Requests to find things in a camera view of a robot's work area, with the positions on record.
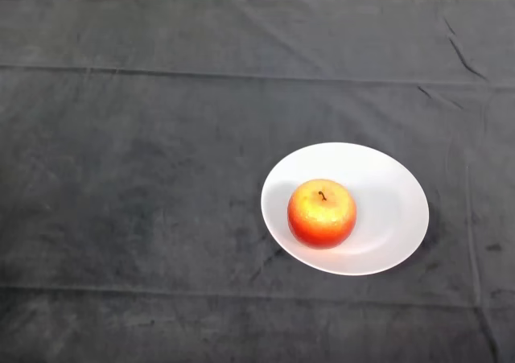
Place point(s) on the black table cloth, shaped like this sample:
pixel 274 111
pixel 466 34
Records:
pixel 161 137

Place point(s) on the red yellow apple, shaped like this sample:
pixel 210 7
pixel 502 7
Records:
pixel 322 216

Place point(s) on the white round plate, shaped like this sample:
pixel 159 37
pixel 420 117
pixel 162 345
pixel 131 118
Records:
pixel 392 214

